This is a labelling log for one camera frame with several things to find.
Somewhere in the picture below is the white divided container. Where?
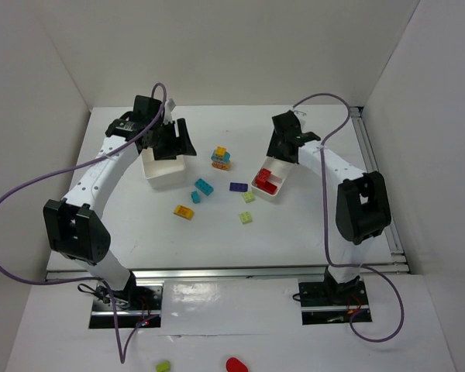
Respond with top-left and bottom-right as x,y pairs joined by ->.
141,149 -> 186,189
250,157 -> 294,202

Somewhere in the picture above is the red sloped lego brick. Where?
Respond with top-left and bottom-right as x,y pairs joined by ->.
254,168 -> 271,188

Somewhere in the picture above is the red curved lego brick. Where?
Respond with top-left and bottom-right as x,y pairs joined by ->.
257,181 -> 277,195

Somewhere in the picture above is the lime green lego brick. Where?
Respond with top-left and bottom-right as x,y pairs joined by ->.
243,191 -> 256,204
239,212 -> 253,225

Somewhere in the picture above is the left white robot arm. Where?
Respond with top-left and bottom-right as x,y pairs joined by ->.
43,95 -> 196,306

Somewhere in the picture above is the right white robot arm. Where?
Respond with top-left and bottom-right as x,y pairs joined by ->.
267,110 -> 391,298

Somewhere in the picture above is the stacked multicolour lego tower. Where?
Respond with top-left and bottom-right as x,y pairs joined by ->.
211,146 -> 231,171

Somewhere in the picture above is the long teal lego brick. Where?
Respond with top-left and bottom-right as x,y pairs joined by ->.
195,178 -> 214,196

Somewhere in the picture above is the small teal lego brick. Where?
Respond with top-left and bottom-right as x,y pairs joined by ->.
191,191 -> 201,204

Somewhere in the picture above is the orange lego brick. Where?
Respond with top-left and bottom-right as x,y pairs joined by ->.
174,205 -> 195,220

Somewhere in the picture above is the purple lego plate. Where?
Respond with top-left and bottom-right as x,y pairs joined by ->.
229,182 -> 248,193

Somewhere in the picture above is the green lego outside workspace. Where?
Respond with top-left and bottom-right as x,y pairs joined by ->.
155,360 -> 171,372

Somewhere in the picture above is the red object at edge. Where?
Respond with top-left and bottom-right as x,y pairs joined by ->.
226,357 -> 249,372

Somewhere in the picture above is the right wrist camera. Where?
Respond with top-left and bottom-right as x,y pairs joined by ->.
293,110 -> 307,128

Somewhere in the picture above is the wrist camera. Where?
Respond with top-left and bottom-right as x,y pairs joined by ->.
293,110 -> 307,128
164,98 -> 176,112

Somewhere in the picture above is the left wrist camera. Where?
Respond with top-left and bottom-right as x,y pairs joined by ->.
164,98 -> 176,112

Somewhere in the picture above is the aluminium rail front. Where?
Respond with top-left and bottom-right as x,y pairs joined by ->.
46,263 -> 410,280

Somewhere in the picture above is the aluminium rail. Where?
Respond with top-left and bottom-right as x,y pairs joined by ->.
351,106 -> 408,266
46,263 -> 410,280

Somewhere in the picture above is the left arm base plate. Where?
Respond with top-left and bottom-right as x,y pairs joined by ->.
88,283 -> 164,329

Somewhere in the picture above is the aluminium rail right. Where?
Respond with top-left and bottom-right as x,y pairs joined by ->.
351,106 -> 408,266

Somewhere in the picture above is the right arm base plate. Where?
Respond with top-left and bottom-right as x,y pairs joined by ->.
291,280 -> 372,326

